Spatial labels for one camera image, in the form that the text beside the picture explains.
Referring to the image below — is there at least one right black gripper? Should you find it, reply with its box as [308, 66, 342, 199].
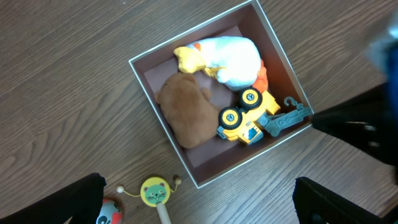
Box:
[311, 84, 397, 166]

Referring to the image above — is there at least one yellow toy crane truck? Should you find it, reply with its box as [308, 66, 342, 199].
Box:
[216, 87, 312, 145]

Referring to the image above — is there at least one red ball toy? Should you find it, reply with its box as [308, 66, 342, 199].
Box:
[96, 199, 123, 224]

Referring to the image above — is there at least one white box pink interior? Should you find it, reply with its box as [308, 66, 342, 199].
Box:
[129, 1, 310, 188]

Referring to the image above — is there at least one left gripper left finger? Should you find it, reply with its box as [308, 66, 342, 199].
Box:
[1, 173, 106, 224]

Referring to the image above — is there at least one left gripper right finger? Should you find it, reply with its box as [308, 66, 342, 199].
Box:
[293, 177, 385, 224]

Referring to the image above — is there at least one brown plush toy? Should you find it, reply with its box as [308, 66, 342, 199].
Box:
[155, 73, 220, 149]

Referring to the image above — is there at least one yellow cat rattle drum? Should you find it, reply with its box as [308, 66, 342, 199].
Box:
[116, 175, 182, 224]

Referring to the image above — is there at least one white plush duck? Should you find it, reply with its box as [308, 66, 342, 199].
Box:
[173, 36, 269, 93]

